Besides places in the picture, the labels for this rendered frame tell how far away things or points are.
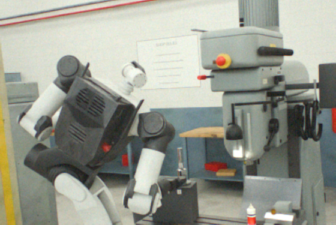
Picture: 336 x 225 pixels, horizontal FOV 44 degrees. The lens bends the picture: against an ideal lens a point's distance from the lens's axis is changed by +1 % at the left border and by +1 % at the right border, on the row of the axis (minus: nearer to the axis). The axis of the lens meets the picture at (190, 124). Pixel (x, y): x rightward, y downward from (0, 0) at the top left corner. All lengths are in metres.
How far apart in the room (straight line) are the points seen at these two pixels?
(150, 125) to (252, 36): 0.54
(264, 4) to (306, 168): 0.89
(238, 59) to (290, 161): 0.80
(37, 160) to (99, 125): 0.38
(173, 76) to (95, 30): 1.83
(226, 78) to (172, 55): 5.14
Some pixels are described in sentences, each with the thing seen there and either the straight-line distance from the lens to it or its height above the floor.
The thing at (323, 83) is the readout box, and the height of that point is 1.63.
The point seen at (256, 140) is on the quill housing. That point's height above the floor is 1.41.
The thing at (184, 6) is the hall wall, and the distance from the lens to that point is 6.87.
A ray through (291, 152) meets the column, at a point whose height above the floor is 1.27.
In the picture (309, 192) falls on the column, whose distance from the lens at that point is 2.34.
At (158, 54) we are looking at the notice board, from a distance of 7.07.
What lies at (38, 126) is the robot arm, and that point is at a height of 1.55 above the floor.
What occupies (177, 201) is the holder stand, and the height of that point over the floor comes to 1.08.
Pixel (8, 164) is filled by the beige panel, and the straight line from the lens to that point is 3.03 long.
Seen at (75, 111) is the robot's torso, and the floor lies 1.61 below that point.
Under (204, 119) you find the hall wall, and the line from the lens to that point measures 6.69.
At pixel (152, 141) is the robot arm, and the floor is 1.47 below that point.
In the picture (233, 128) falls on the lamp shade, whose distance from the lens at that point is 1.68.
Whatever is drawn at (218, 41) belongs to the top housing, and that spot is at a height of 1.84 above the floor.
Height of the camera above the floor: 1.71
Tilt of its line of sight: 7 degrees down
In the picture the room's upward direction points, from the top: 4 degrees counter-clockwise
